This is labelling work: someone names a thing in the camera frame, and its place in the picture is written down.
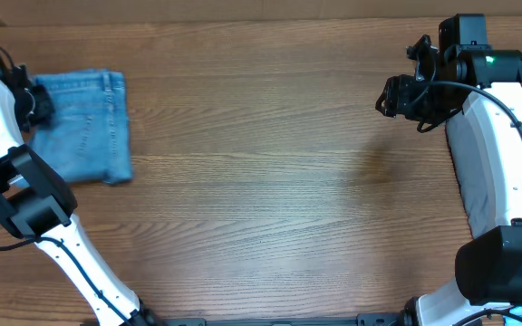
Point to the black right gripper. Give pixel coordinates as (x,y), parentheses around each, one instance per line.
(394,97)

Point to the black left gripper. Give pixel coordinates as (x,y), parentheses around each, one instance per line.
(46,106)

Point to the light blue denim jeans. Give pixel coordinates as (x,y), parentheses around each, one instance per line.
(87,137)

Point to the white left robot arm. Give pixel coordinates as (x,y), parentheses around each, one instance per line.
(37,206)

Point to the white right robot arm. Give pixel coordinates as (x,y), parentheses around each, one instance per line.
(476,92)

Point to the grey folded shirt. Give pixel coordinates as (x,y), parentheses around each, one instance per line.
(487,155)

